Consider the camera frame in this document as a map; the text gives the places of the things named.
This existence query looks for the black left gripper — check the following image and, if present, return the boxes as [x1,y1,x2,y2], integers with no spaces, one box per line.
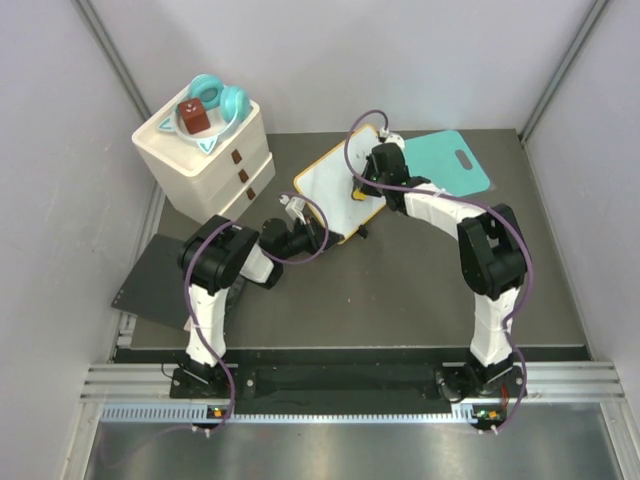
[277,215,344,262]

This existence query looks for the yellow-framed whiteboard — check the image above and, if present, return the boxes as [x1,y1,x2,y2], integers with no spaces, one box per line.
[293,141,386,244]

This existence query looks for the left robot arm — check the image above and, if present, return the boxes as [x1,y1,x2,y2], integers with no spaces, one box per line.
[178,215,342,397]

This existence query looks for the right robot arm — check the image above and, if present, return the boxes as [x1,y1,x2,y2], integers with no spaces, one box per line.
[361,142,531,396]

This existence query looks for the teal cutting board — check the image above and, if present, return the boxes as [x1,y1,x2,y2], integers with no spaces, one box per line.
[404,130,491,197]

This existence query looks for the white three-drawer storage cabinet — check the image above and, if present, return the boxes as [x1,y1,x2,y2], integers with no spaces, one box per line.
[132,90,276,223]

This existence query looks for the brown cube toy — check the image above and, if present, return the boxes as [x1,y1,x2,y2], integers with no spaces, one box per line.
[178,97,210,135]

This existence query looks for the teal cat-ear headphones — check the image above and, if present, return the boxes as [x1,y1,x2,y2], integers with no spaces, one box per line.
[156,74,251,155]

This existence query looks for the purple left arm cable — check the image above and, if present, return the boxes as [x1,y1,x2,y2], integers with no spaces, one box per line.
[183,192,330,437]

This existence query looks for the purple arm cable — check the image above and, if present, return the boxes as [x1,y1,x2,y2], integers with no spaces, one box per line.
[183,192,330,437]
[344,110,535,436]

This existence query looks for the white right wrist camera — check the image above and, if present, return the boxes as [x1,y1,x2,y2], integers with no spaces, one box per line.
[378,128,405,149]

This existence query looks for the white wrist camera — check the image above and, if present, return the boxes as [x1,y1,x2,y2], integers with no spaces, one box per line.
[279,195,306,224]
[378,128,405,149]

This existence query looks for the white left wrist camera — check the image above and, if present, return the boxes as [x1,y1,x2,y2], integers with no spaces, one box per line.
[279,195,306,224]

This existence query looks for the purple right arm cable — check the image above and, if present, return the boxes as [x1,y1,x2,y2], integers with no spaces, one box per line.
[344,110,535,436]

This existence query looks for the grey slotted cable duct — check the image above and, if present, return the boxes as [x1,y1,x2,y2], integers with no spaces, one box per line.
[101,403,500,426]

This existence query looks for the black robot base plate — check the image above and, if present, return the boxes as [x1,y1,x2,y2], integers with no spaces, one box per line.
[169,349,522,416]

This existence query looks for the aluminium frame rail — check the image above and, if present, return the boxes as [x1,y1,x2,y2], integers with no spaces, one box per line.
[80,362,625,402]

